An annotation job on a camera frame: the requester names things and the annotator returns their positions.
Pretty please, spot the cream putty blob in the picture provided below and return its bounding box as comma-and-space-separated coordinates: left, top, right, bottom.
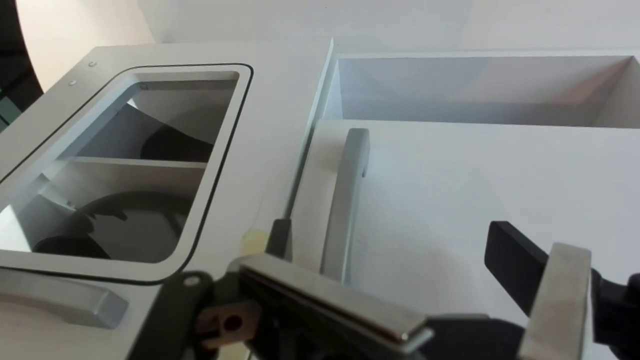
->
238, 229, 271, 260

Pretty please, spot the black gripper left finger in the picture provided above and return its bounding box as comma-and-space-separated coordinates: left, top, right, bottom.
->
127, 219, 436, 360

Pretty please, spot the black round pan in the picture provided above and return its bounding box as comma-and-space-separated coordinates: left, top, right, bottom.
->
137, 99, 223, 164
28, 190, 192, 265

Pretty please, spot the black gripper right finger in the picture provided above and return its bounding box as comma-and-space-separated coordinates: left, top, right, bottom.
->
484, 221, 640, 360

